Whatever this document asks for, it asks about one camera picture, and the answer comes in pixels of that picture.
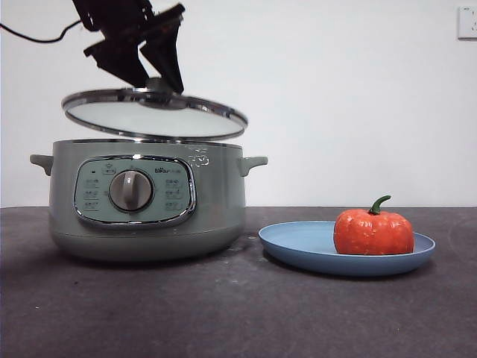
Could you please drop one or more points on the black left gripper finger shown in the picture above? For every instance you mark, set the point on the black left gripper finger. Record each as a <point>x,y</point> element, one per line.
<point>119,59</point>
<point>165,48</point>

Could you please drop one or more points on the glass lid with green knob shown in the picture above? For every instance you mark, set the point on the glass lid with green knob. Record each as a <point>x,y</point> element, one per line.
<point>156,119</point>

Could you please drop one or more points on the orange pumpkin with green stem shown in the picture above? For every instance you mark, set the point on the orange pumpkin with green stem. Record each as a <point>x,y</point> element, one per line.
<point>372,235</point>

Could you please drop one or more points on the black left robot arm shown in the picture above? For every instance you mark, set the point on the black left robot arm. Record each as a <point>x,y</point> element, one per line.
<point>112,16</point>

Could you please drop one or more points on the sage green electric steamer pot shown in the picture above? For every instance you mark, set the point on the sage green electric steamer pot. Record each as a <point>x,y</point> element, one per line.
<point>216,209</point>

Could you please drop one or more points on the blue round plate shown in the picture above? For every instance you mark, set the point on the blue round plate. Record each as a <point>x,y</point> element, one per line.
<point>298,246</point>

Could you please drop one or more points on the white wall socket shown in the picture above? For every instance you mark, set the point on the white wall socket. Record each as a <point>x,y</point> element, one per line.
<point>469,23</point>

